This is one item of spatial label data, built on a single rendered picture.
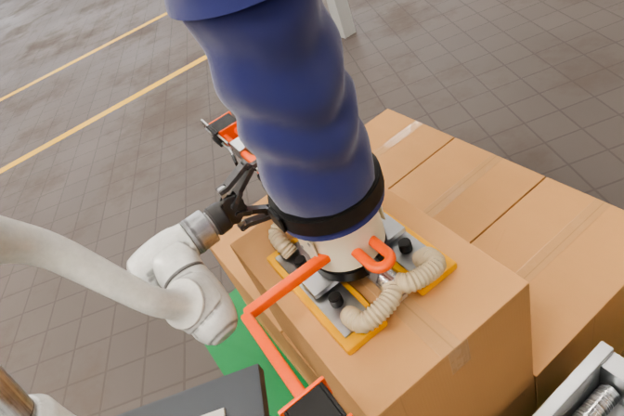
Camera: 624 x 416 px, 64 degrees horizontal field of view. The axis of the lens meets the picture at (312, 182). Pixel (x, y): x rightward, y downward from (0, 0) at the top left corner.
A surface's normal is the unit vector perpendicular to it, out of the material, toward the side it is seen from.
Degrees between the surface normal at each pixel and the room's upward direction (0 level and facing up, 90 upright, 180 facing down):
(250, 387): 0
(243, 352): 0
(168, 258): 28
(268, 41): 98
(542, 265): 0
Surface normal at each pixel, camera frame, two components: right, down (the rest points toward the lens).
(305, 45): 0.75, 0.42
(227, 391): -0.30, -0.72
